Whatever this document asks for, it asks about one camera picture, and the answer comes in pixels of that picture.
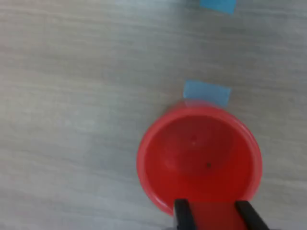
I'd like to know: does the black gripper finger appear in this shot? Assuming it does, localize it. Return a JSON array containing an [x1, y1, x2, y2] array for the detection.
[[234, 200, 271, 230], [173, 198, 196, 230]]

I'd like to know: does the red cube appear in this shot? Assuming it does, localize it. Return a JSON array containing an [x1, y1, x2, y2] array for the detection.
[[189, 202, 243, 230]]

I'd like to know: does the red plastic bin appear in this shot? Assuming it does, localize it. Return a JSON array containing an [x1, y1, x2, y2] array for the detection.
[[136, 100, 263, 218]]

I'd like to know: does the blue tape piece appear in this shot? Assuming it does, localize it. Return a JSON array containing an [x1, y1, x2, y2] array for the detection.
[[183, 80, 232, 107], [199, 0, 237, 15]]

